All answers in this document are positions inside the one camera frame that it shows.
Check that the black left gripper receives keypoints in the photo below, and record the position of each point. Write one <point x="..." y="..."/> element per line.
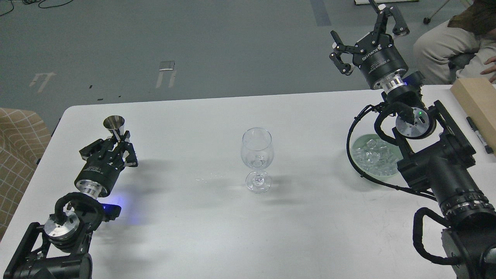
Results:
<point x="103" y="166"/>

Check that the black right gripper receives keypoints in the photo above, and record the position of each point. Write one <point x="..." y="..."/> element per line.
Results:
<point x="383" y="58"/>

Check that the steel cocktail jigger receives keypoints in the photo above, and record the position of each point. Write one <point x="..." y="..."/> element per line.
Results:
<point x="115" y="125"/>

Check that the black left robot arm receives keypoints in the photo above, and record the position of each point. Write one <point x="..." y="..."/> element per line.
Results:
<point x="59" y="248"/>

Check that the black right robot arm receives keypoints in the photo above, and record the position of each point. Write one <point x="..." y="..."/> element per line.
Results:
<point x="435" y="153"/>

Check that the green bowl of ice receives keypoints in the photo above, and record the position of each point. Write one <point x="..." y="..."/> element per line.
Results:
<point x="377" y="158"/>

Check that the clear wine glass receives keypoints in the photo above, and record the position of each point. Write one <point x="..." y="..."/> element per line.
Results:
<point x="257" y="153"/>

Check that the person's hand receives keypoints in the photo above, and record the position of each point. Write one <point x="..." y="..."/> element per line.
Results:
<point x="490" y="71"/>

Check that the seated person beige trousers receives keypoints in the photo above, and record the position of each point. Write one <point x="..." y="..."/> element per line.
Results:
<point x="472" y="31"/>

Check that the beige checked cloth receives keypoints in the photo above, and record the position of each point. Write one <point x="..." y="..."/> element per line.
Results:
<point x="24" y="138"/>

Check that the grey floor plate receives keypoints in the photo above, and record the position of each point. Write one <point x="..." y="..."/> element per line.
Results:
<point x="168" y="65"/>

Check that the wooden block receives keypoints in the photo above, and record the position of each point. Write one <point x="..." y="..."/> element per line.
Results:
<point x="477" y="97"/>

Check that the black marker pen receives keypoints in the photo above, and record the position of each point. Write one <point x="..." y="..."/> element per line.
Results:
<point x="476" y="130"/>

